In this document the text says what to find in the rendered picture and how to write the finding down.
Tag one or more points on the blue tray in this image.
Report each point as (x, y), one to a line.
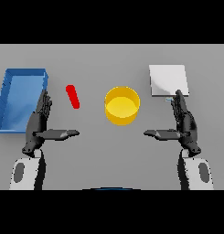
(20, 97)

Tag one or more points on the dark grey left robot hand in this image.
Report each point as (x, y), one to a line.
(38, 125)

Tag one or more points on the red beaker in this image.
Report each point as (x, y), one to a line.
(73, 97)

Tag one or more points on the yellow bowl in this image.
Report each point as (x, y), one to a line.
(122, 106)

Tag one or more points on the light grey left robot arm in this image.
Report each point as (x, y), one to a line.
(27, 173)

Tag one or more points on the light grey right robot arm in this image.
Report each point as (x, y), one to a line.
(195, 173)

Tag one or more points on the pale square measuring scale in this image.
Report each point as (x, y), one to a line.
(168, 79)

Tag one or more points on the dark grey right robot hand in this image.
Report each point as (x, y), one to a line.
(185, 126)

